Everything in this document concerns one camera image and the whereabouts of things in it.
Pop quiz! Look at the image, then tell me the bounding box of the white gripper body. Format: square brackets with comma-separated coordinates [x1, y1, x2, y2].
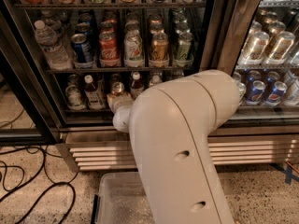
[109, 96, 134, 113]

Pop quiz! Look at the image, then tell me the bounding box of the white green soda can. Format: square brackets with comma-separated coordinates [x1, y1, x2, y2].
[124, 32, 144, 67]

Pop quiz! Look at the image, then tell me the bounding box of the gold can behind glass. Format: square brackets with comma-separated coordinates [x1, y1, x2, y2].
[237, 32, 269, 65]
[262, 31, 295, 65]

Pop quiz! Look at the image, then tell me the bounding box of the dark tea bottle white cap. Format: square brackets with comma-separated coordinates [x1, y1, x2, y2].
[130, 72, 144, 99]

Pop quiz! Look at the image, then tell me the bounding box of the red Coca-Cola can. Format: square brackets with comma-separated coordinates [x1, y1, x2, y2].
[99, 32, 121, 67]

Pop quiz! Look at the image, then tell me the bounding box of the clear water bottle right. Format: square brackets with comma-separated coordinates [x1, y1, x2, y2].
[171, 70, 184, 79]

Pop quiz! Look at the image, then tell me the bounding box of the large water bottle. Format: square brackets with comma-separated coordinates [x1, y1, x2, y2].
[35, 21, 71, 71]

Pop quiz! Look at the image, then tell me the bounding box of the clear water bottle middle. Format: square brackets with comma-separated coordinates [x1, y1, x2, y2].
[149, 75, 163, 87]

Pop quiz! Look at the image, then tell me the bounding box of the iced tea bottle white cap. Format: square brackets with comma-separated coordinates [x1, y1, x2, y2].
[84, 75, 106, 110]

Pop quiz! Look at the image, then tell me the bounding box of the blue Pepsi can behind glass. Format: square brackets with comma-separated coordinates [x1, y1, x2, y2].
[246, 80, 265, 105]

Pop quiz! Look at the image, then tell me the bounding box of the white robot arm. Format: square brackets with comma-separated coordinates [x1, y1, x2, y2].
[112, 70, 239, 224]

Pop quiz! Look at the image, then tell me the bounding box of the white green can behind glass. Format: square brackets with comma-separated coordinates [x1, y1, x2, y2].
[237, 82, 246, 105]

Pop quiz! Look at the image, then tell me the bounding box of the clear plastic storage bin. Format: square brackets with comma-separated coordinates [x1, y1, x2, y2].
[93, 172, 155, 224]

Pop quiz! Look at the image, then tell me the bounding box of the clear water bottle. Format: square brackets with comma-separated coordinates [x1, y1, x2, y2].
[171, 70, 184, 79]
[149, 75, 163, 87]

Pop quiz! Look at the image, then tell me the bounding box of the green white can bottom shelf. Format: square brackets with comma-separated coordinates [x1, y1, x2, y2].
[65, 85, 86, 111]

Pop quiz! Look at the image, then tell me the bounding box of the blue tape on floor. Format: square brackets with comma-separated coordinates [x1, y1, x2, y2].
[272, 163, 299, 185]

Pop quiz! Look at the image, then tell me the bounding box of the stainless steel fridge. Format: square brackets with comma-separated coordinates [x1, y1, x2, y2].
[1, 0, 298, 171]

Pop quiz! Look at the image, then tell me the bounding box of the glass fridge door right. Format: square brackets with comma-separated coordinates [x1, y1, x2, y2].
[199, 0, 299, 137]

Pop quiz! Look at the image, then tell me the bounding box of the gold orange soda can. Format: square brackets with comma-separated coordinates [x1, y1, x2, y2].
[149, 32, 169, 68]

